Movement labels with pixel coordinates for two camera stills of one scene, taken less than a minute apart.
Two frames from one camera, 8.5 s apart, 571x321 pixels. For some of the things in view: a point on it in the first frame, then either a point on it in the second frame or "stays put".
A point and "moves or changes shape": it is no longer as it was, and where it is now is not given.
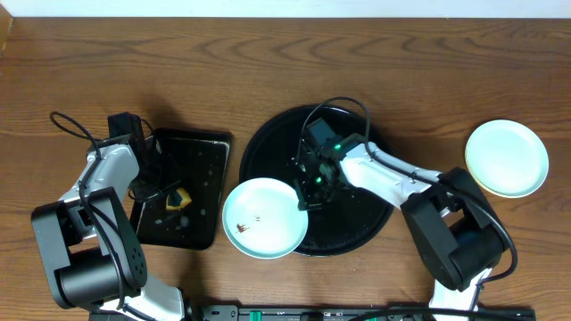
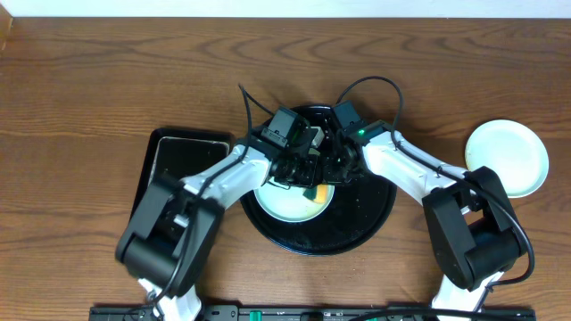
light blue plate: x=506 y=158 stays put
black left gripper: x=149 y=179 -> x=294 y=172
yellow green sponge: x=186 y=200 moves or changes shape
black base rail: x=332 y=313 stays put
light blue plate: x=261 y=218 moves or changes shape
